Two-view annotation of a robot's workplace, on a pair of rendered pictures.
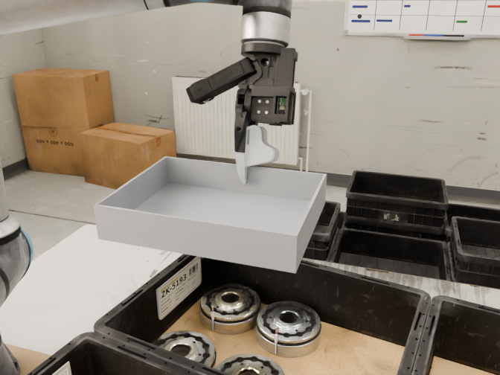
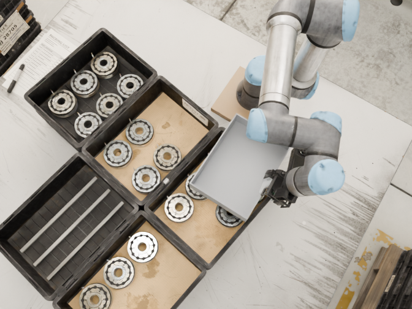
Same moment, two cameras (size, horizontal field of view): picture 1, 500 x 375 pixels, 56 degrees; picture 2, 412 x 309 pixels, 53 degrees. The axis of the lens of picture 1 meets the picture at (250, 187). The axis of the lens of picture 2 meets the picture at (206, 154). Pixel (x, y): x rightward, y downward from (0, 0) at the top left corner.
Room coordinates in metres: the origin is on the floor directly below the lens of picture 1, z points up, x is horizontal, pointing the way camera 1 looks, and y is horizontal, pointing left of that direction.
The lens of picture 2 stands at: (0.57, -0.33, 2.28)
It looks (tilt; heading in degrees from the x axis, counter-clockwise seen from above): 72 degrees down; 101
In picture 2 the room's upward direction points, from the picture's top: 4 degrees clockwise
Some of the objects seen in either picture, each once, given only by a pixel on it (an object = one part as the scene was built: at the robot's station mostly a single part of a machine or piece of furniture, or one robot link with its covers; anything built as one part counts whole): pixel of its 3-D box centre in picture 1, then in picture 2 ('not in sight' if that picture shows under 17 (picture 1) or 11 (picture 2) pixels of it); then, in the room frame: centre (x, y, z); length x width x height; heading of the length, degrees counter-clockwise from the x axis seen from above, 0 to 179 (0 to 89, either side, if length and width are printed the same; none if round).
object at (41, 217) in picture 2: not in sight; (70, 225); (0.11, -0.25, 0.87); 0.40 x 0.30 x 0.11; 63
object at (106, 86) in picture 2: not in sight; (95, 92); (0.02, 0.25, 0.87); 0.40 x 0.30 x 0.11; 63
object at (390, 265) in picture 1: (385, 292); not in sight; (1.50, -0.51, 0.31); 0.40 x 0.30 x 0.34; 72
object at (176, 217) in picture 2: not in sight; (179, 207); (0.45, -0.09, 0.86); 0.10 x 0.10 x 0.01
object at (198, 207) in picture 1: (219, 204); (240, 166); (0.61, 0.04, 1.07); 0.27 x 0.20 x 0.05; 72
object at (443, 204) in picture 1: (390, 232); not in sight; (1.88, -0.63, 0.37); 0.40 x 0.30 x 0.45; 72
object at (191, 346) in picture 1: (180, 351); not in sight; (0.55, 0.10, 0.86); 0.05 x 0.05 x 0.01
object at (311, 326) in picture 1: (289, 321); (230, 211); (0.62, -0.06, 0.86); 0.10 x 0.10 x 0.01
